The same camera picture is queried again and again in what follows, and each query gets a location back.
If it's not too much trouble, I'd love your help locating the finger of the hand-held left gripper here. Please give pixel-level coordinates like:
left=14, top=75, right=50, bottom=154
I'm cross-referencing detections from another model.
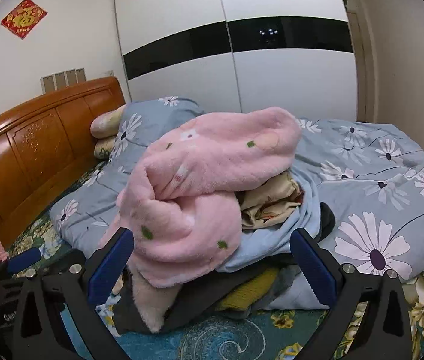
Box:
left=7, top=248, right=42, bottom=275

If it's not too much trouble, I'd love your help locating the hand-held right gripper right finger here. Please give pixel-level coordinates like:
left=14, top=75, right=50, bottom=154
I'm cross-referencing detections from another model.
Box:
left=290, top=228, right=413, bottom=360

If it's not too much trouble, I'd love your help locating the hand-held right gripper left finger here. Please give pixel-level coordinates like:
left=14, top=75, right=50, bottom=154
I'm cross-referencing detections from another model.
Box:
left=11, top=228, right=135, bottom=360

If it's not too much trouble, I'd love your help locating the pink fleece garment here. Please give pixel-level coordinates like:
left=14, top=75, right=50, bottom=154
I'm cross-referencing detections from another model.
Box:
left=99, top=107, right=303, bottom=334

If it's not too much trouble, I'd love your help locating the black garment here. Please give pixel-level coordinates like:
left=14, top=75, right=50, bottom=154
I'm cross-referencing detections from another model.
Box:
left=318, top=202, right=336, bottom=241

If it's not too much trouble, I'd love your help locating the light blue garment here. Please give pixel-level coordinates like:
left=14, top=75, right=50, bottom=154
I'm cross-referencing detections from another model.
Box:
left=216, top=180, right=330, bottom=310

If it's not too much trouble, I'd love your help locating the yellow knitted garment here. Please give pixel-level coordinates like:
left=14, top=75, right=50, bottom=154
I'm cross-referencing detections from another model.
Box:
left=216, top=268, right=280, bottom=311

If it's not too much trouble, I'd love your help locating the beige printed garment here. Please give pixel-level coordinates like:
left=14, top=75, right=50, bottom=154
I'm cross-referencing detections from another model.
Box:
left=240, top=172, right=304, bottom=229

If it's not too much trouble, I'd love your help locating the dark grey garment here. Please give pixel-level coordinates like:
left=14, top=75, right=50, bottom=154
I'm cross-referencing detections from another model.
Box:
left=114, top=264, right=299, bottom=335

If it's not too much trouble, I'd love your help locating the blue-grey daisy print duvet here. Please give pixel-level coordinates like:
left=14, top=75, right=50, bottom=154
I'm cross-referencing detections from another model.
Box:
left=50, top=97, right=424, bottom=282

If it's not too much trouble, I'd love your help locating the teal floral bed sheet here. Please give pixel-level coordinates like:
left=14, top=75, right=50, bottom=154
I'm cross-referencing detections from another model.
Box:
left=5, top=157, right=424, bottom=360

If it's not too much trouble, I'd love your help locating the wooden headboard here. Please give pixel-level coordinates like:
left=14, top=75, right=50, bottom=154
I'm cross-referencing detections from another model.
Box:
left=0, top=76, right=127, bottom=267

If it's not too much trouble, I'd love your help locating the cream floral pillow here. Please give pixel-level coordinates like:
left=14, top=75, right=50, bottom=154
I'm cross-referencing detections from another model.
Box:
left=93, top=137, right=117, bottom=160
left=90, top=105, right=127, bottom=139

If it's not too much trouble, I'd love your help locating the pale room door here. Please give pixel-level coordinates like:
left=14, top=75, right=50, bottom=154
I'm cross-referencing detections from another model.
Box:
left=347, top=7, right=377, bottom=122

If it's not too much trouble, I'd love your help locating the white wardrobe with black stripe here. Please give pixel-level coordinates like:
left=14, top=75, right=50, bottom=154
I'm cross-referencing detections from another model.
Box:
left=114, top=0, right=359, bottom=122

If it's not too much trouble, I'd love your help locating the row of wall switch plates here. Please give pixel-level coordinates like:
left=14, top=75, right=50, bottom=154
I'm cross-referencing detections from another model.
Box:
left=40, top=68, right=86, bottom=93

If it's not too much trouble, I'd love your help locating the red paper wall decoration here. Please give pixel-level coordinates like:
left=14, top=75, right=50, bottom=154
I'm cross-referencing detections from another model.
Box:
left=1, top=0, right=48, bottom=39

